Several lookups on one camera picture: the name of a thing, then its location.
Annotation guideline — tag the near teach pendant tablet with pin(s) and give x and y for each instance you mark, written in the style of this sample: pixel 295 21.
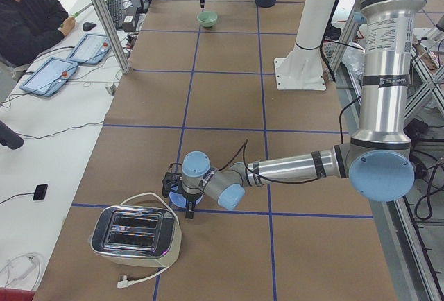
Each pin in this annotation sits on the near teach pendant tablet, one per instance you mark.
pixel 49 77

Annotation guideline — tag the blue bowl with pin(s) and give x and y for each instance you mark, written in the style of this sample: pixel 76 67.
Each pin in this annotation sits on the blue bowl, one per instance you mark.
pixel 180 201

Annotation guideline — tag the black keyboard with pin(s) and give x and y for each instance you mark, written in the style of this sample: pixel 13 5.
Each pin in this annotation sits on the black keyboard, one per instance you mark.
pixel 115 8

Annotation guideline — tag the aluminium frame post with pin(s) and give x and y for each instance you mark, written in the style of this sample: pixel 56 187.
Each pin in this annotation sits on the aluminium frame post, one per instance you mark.
pixel 111 32

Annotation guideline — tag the seated person in black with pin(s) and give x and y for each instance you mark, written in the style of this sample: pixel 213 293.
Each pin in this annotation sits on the seated person in black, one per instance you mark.
pixel 30 27

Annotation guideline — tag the white camera mast pedestal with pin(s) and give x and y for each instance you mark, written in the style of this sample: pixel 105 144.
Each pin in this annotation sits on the white camera mast pedestal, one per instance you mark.
pixel 302 68

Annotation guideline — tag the small black device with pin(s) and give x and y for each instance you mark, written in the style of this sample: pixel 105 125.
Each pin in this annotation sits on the small black device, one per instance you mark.
pixel 40 192

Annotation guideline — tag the green bowl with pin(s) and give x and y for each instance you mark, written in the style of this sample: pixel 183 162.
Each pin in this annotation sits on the green bowl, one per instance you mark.
pixel 207 19

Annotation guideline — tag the white toaster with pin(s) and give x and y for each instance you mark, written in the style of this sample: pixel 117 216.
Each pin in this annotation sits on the white toaster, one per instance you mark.
pixel 137 236

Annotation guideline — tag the far teach pendant tablet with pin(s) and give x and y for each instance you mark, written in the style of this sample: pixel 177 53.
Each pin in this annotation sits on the far teach pendant tablet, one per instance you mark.
pixel 90 50

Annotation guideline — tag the teach pendant tablet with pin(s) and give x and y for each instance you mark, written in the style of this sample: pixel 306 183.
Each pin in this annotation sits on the teach pendant tablet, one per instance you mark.
pixel 49 77
pixel 90 50

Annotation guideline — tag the crumpled clear plastic bag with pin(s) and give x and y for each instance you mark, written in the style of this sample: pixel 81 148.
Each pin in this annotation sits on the crumpled clear plastic bag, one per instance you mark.
pixel 354 60

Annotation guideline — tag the black computer mouse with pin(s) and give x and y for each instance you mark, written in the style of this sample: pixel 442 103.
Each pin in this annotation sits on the black computer mouse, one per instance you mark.
pixel 87 26

